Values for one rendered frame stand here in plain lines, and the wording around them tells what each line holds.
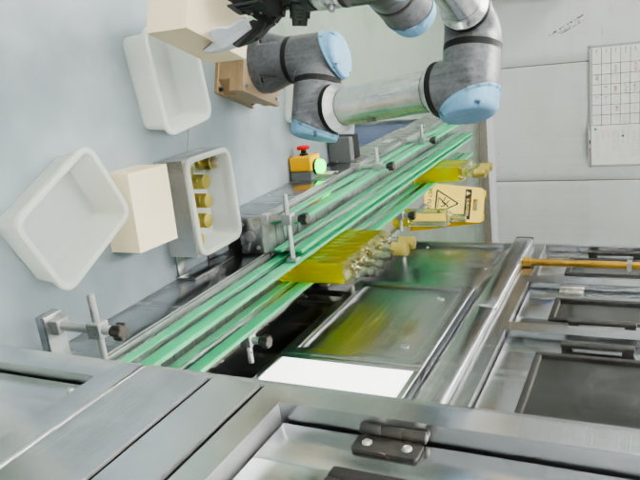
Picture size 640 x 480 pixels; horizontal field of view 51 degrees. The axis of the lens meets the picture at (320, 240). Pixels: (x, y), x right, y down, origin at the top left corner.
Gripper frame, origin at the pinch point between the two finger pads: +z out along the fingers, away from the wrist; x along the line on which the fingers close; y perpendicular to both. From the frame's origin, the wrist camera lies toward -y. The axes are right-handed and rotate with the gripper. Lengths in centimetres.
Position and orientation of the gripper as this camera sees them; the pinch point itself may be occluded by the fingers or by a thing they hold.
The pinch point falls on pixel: (209, 8)
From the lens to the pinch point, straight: 114.7
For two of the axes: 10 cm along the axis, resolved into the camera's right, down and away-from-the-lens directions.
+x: -0.4, 10.0, -0.3
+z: -8.9, -0.2, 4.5
